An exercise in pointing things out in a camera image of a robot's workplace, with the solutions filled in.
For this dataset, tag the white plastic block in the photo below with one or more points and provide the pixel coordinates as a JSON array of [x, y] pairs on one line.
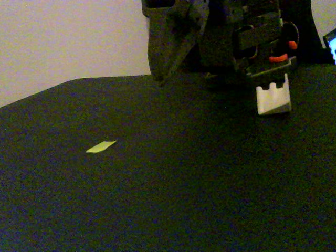
[[270, 101]]

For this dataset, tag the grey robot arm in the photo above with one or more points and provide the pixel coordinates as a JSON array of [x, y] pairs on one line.
[[257, 39]]

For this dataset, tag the dark blue desk mat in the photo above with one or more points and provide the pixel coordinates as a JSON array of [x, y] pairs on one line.
[[157, 197]]

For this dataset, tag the black and orange clamp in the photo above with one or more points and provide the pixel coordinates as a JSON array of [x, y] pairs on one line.
[[278, 58]]

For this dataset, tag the green tape mark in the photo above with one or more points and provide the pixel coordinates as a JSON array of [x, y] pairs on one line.
[[101, 147]]

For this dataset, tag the laptop screen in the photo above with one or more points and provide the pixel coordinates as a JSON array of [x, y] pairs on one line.
[[332, 44]]

